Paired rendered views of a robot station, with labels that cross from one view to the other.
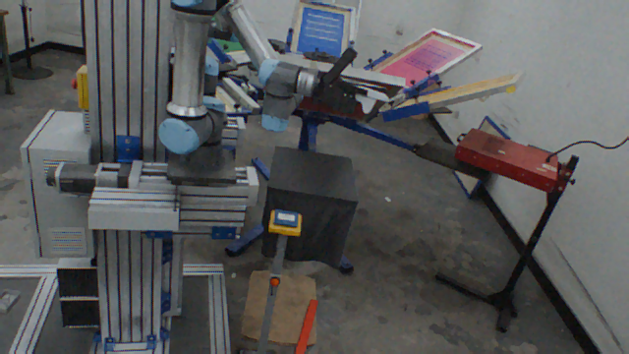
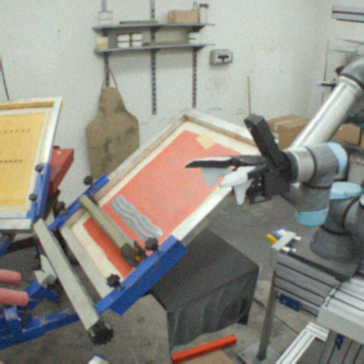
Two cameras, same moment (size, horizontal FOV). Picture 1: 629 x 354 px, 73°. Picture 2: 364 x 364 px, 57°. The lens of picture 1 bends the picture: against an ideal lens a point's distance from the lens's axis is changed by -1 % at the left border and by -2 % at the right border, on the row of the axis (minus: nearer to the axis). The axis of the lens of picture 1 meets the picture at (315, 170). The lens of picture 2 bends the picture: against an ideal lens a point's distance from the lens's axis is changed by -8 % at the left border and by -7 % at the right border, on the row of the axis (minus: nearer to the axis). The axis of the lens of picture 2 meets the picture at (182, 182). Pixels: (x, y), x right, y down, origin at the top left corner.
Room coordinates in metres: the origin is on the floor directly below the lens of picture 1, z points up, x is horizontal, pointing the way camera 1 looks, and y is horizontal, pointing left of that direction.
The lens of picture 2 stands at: (2.67, 1.16, 1.94)
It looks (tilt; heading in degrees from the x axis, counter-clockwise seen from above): 25 degrees down; 242
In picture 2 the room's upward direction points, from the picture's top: straight up
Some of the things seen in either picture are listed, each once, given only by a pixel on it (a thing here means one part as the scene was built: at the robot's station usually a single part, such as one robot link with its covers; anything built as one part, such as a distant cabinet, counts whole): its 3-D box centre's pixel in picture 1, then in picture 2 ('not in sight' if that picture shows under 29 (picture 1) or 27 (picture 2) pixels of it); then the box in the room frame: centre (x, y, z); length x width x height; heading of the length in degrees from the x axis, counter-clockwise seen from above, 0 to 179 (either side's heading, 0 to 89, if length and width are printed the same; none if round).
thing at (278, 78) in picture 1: (281, 77); not in sight; (1.15, 0.14, 1.65); 0.11 x 0.08 x 0.09; 83
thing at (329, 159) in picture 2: not in sight; (320, 162); (2.06, 0.66, 1.65); 0.11 x 0.08 x 0.09; 175
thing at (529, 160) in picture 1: (509, 158); (33, 169); (2.56, -1.18, 1.06); 0.61 x 0.46 x 0.12; 66
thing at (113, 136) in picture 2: not in sight; (112, 122); (1.74, -1.98, 1.06); 0.53 x 0.07 x 1.05; 6
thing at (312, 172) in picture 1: (314, 171); (187, 260); (2.04, 0.01, 0.95); 0.48 x 0.44 x 0.01; 6
